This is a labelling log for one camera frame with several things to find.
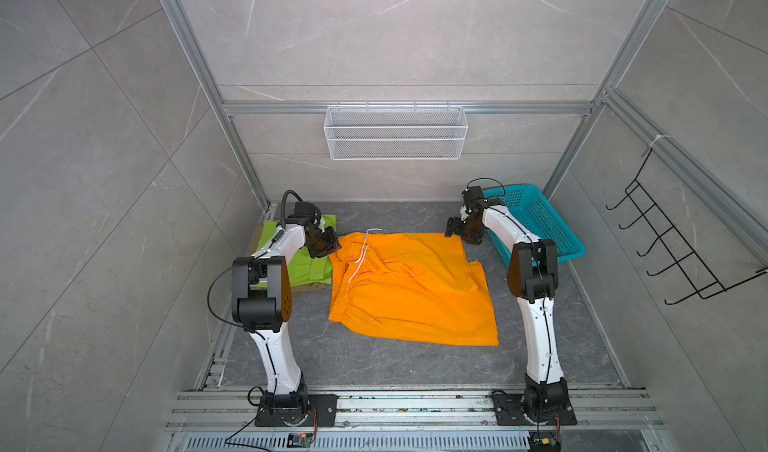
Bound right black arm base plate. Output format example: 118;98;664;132
490;390;578;426

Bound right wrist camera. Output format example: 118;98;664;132
462;186;487;215

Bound orange shorts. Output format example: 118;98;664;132
328;232;499;347

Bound black wire hook rack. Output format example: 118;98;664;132
604;147;767;306

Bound khaki tan shorts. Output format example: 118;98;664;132
292;282;331;293

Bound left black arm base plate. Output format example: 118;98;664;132
255;393;339;427

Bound white wire mesh basket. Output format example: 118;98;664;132
323;106;468;161

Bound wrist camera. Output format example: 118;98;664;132
462;186;487;215
285;201;322;228

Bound small green circuit board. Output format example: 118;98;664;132
286;432;316;448

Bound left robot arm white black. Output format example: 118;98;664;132
231;217;338;418

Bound teal plastic basket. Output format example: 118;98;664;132
484;184;586;263

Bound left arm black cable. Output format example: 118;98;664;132
278;189;304;231

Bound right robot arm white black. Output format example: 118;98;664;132
446;198;569;424

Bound aluminium frame rail front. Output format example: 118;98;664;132
161;386;664;431

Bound lime green shorts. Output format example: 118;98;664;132
251;221;333;288

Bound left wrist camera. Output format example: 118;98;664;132
285;201;322;228

